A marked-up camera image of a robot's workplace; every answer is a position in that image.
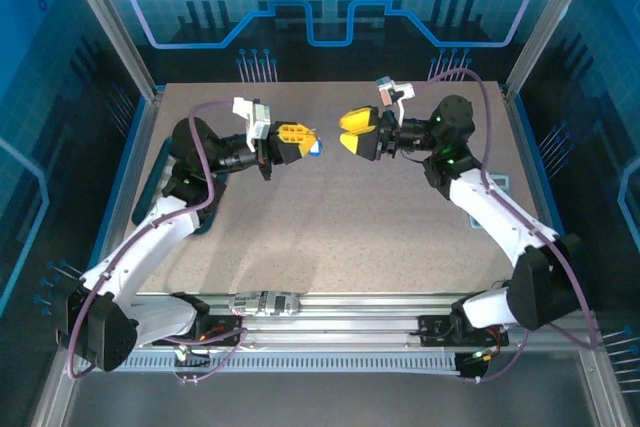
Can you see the silver keyring with keys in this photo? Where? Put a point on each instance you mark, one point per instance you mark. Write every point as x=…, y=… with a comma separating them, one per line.
x=315, y=137

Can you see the blue plastic key tag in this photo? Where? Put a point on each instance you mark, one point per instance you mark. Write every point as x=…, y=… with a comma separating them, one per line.
x=316, y=148

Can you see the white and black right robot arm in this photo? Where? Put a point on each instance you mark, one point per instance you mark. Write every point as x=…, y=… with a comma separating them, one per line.
x=495, y=217

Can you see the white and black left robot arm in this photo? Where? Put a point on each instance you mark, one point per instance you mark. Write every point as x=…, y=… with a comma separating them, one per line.
x=150, y=232

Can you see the dark teal tray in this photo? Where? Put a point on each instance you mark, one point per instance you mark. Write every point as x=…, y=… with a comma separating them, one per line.
x=150, y=187

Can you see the tape-wrapped bundle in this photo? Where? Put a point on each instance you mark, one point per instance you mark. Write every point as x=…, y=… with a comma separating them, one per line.
x=265, y=303

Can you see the small circuit board with LEDs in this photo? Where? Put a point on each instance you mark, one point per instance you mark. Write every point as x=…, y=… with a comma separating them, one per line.
x=186, y=354
x=477, y=357

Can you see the aluminium side rail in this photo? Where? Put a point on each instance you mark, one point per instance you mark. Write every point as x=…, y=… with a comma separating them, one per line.
x=137, y=147
x=529, y=147

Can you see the aluminium frame post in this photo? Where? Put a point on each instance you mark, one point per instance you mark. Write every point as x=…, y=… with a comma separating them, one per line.
x=550, y=22
x=111, y=22

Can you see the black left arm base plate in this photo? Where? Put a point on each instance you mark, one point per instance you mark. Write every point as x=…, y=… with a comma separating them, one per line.
x=227, y=322

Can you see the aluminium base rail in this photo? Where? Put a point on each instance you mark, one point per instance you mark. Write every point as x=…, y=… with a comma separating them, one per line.
x=350, y=317

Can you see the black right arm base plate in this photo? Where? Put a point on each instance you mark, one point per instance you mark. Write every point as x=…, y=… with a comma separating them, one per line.
x=435, y=329

